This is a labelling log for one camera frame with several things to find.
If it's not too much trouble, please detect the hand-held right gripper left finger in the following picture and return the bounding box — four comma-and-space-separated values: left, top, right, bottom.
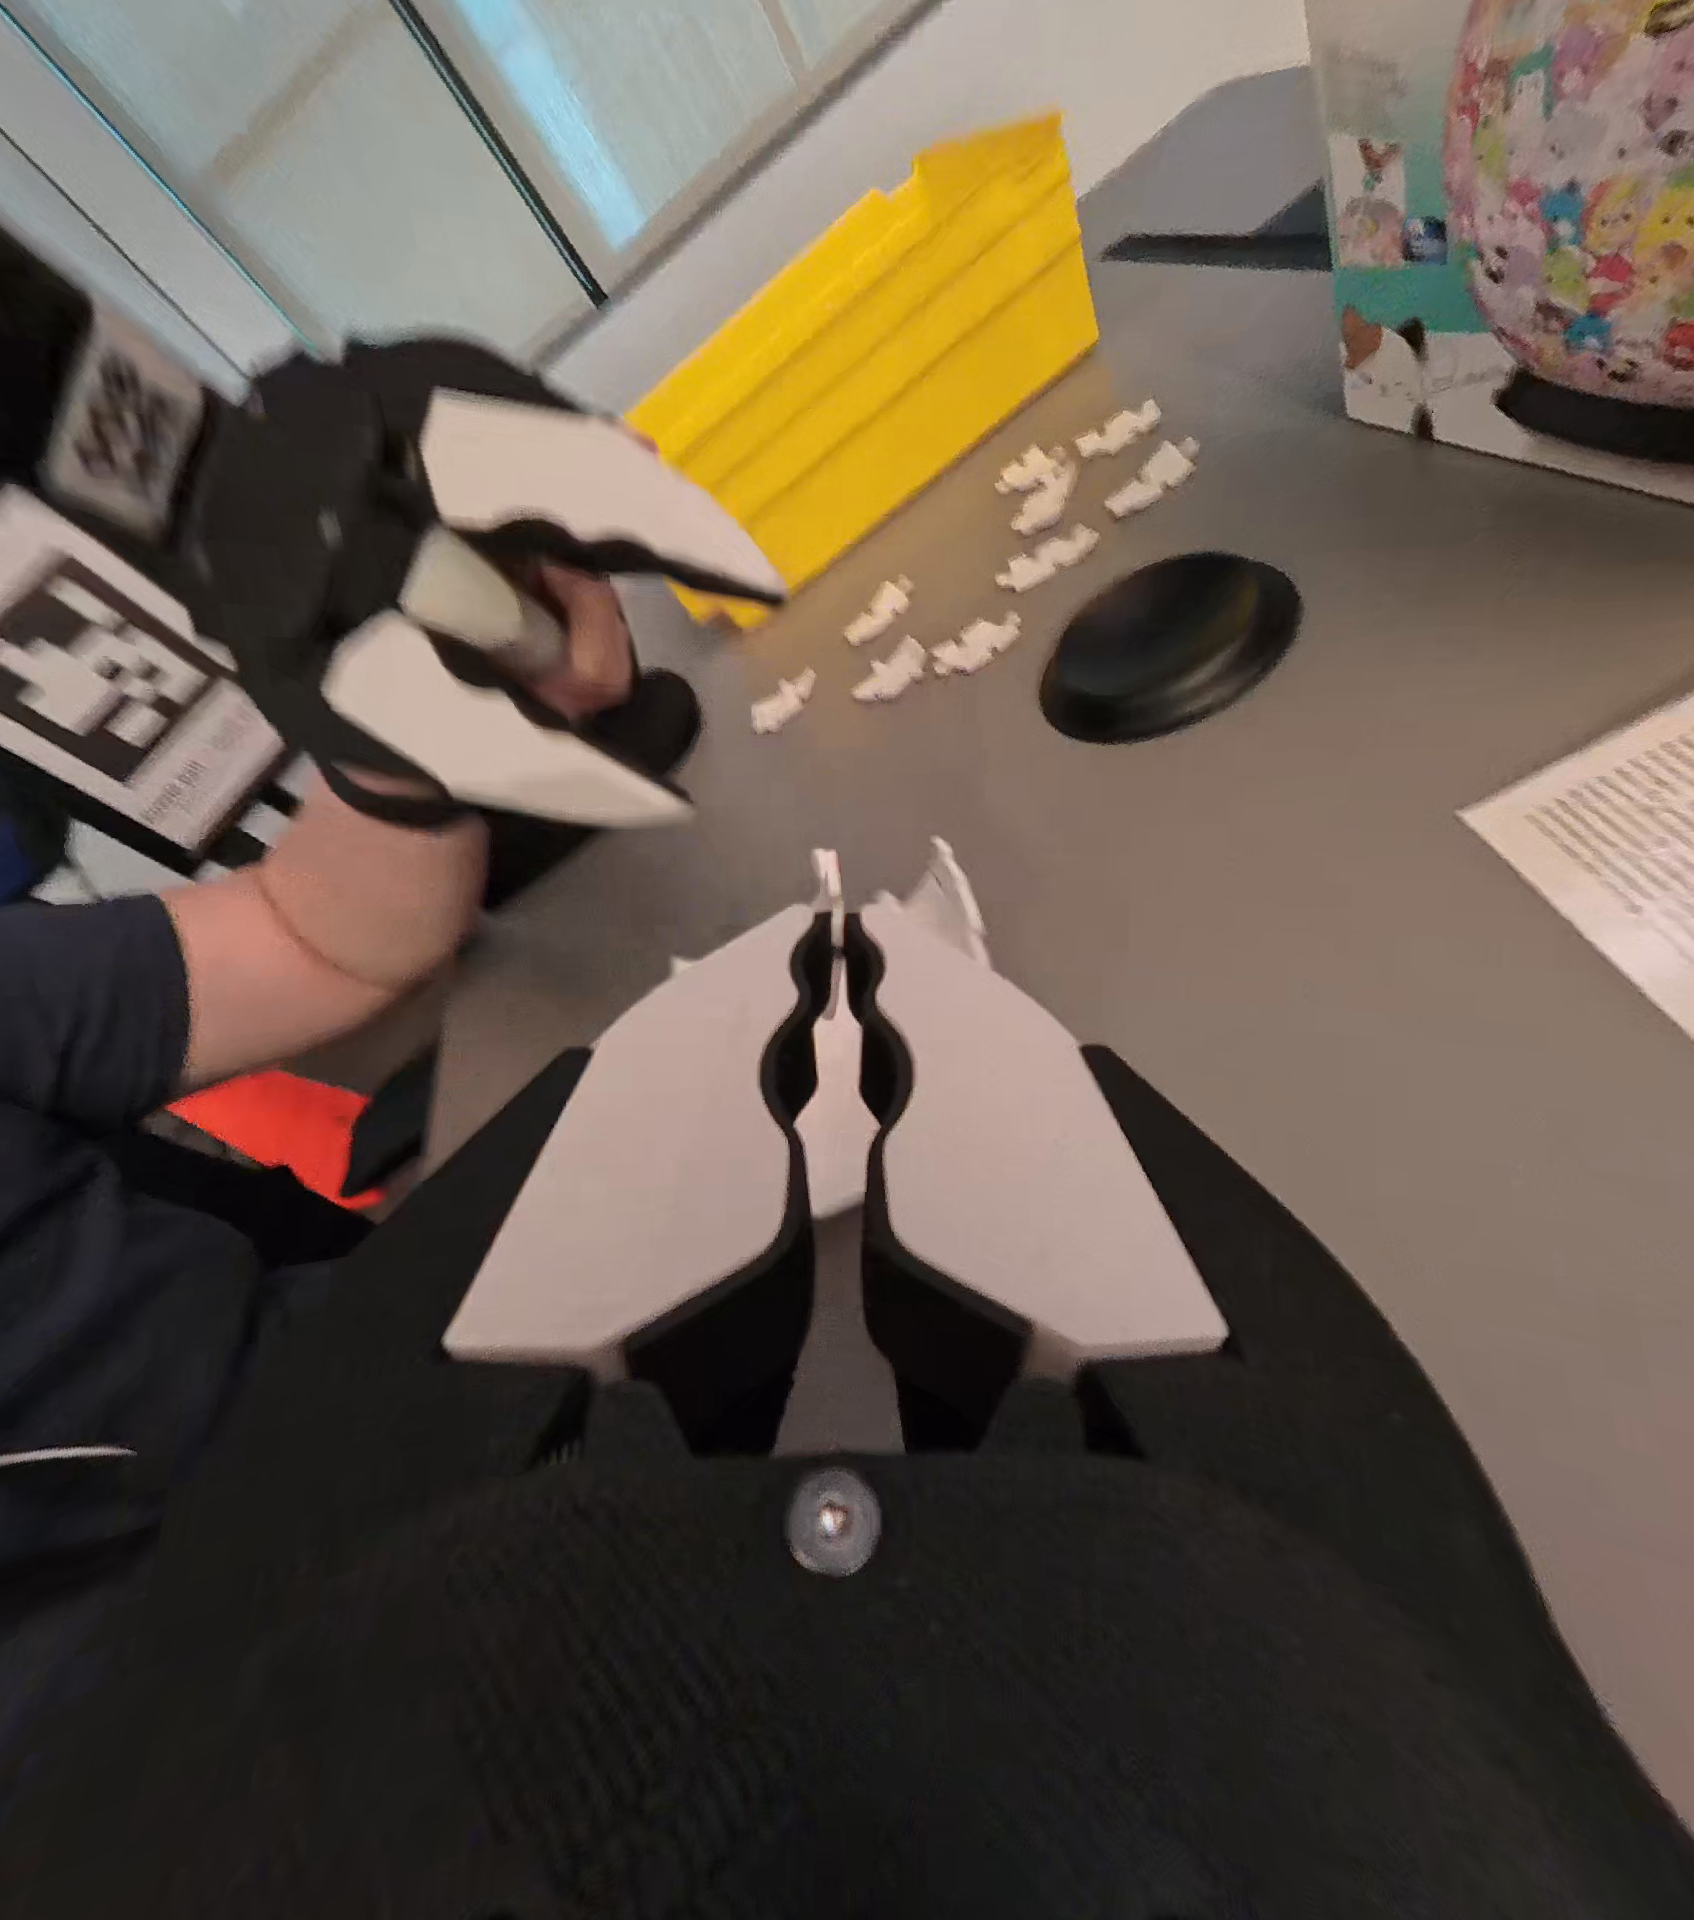
446, 906, 834, 1376

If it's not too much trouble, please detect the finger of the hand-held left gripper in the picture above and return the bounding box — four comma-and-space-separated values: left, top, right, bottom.
322, 617, 700, 828
423, 391, 791, 603

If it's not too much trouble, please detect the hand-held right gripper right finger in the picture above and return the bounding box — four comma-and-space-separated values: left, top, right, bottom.
849, 900, 1235, 1376

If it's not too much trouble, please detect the assembled white puzzle section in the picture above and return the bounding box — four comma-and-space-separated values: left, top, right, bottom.
669, 840, 994, 1218

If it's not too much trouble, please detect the person's left forearm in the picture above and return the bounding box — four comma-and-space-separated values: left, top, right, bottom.
172, 750, 504, 1089

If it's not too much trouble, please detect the scattered loose puzzle pieces group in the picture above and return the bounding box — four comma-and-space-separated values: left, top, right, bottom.
748, 400, 1204, 739

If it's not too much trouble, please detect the black round ball stand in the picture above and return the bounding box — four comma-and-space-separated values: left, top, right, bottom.
1037, 551, 1307, 747

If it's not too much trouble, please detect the colourful puzzle box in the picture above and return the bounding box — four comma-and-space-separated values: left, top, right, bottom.
1305, 0, 1694, 536

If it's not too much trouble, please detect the person's left hand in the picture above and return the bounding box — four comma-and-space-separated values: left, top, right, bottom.
502, 564, 647, 728

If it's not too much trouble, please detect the yellow storage bin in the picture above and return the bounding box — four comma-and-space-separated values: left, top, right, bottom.
758, 115, 1084, 362
623, 227, 1105, 633

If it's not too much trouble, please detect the red object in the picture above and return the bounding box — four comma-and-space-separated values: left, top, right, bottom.
167, 1066, 395, 1218

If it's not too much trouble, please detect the white instruction leaflet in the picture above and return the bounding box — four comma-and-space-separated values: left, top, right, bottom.
1462, 630, 1694, 1148

